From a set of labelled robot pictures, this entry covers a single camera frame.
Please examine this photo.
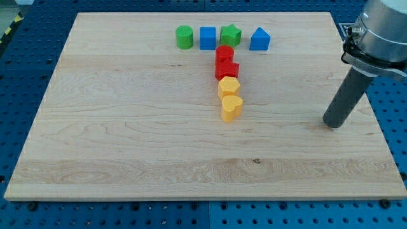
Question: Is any yellow heart block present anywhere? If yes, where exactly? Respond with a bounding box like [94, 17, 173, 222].
[221, 95, 244, 123]

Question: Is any red cylinder block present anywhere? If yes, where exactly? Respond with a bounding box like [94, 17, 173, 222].
[215, 45, 235, 64]

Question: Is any green star block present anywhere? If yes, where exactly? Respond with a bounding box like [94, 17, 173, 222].
[220, 24, 242, 48]

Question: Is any red star block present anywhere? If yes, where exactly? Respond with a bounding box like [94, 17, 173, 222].
[215, 60, 240, 81]

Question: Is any green cylinder block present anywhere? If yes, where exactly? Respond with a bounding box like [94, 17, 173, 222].
[176, 25, 193, 50]

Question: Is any light wooden board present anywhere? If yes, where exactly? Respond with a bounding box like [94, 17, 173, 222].
[4, 12, 406, 201]

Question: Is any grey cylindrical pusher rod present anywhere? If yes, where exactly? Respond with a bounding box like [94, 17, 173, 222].
[322, 67, 373, 128]

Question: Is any yellow hexagon block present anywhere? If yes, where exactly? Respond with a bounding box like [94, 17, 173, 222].
[217, 76, 240, 100]

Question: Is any blue triangular block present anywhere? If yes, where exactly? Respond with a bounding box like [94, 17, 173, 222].
[249, 27, 271, 51]

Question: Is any blue cube block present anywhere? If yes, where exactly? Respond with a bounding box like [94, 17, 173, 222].
[199, 27, 216, 50]

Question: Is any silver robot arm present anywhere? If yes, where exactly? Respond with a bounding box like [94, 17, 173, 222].
[322, 0, 406, 128]

